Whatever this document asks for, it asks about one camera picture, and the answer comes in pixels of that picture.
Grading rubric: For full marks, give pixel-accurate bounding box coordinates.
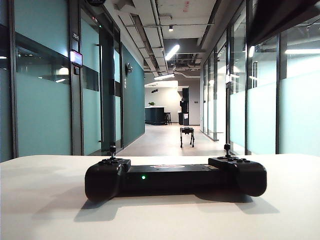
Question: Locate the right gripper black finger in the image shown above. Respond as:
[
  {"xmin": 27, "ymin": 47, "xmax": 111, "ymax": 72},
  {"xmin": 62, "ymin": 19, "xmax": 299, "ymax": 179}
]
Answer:
[{"xmin": 246, "ymin": 0, "xmax": 320, "ymax": 47}]

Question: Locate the black remote control with joysticks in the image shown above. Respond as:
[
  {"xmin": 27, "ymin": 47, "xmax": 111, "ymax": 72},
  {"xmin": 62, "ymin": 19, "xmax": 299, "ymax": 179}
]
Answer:
[{"xmin": 84, "ymin": 142, "xmax": 268, "ymax": 203}]

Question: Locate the black quadruped robot dog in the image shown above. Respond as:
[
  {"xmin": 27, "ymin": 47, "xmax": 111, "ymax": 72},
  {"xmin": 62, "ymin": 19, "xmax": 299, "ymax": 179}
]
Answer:
[{"xmin": 179, "ymin": 126, "xmax": 196, "ymax": 149}]

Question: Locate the glowing door display panel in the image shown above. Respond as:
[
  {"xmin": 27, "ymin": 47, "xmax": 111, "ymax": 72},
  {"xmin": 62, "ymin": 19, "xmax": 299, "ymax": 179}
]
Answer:
[{"xmin": 69, "ymin": 50, "xmax": 84, "ymax": 67}]

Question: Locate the long white ceiling tube light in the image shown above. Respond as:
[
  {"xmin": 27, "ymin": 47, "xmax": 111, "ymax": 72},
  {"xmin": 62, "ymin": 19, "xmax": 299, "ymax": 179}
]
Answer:
[{"xmin": 164, "ymin": 44, "xmax": 181, "ymax": 61}]

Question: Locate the low hanging tube light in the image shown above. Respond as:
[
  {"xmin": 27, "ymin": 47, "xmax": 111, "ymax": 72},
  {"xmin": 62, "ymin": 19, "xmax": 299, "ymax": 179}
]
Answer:
[{"xmin": 153, "ymin": 73, "xmax": 175, "ymax": 81}]

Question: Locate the tall black cabinet machine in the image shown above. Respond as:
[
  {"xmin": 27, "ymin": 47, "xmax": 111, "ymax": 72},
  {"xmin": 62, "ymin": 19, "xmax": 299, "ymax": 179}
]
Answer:
[{"xmin": 178, "ymin": 87, "xmax": 190, "ymax": 126}]

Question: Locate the dark bar counter white top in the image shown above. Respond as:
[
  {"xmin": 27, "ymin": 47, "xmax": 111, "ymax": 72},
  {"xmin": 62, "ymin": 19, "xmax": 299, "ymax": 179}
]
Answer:
[{"xmin": 144, "ymin": 106, "xmax": 167, "ymax": 125}]

